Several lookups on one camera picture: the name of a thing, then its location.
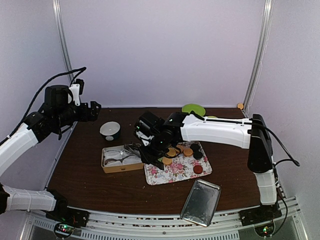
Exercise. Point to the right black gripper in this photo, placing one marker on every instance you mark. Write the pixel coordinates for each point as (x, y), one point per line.
(149, 158)

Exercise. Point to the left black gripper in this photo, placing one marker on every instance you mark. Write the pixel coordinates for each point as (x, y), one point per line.
(93, 113)

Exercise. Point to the tan biscuit cookie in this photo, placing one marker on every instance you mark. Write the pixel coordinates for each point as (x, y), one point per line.
(172, 152)
(181, 147)
(167, 161)
(187, 152)

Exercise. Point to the metal tongs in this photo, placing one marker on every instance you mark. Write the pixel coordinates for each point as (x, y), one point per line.
(133, 148)

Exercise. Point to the floral rectangular tray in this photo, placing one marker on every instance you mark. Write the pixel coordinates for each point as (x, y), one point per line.
(181, 168)

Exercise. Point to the beige cookie tin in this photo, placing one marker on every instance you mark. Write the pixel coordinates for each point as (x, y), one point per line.
(116, 159)

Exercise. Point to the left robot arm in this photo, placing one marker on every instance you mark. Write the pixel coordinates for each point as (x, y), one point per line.
(61, 108)

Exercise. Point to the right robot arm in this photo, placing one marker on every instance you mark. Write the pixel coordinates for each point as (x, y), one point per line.
(157, 135)

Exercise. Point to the white and dark bowl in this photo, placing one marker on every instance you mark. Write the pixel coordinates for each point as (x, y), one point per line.
(110, 131)

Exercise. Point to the black sandwich cookie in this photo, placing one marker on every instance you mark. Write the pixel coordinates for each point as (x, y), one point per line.
(197, 155)
(195, 146)

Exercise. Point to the green plate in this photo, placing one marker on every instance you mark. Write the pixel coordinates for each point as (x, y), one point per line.
(192, 107)

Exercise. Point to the silver metal tin lid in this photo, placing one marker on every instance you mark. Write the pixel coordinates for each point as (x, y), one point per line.
(201, 203)

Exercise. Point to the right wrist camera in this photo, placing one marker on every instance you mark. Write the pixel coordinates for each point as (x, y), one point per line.
(146, 140)

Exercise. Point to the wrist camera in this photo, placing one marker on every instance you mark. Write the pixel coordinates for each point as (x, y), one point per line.
(146, 140)
(74, 92)

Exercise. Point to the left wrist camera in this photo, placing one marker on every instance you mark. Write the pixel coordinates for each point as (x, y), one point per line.
(74, 92)

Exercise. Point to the front aluminium rail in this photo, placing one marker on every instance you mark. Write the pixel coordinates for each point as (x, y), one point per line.
(226, 225)

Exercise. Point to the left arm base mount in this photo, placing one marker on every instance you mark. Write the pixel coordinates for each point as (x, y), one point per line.
(67, 215)

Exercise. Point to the left aluminium frame post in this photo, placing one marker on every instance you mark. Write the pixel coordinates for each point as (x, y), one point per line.
(61, 34)

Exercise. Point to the aluminium frame post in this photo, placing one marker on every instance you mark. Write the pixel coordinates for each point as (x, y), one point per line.
(61, 34)
(261, 47)

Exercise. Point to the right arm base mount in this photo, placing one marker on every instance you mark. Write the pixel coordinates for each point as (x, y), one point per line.
(260, 214)

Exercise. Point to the right aluminium frame post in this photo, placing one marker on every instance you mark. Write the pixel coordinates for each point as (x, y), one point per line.
(261, 47)

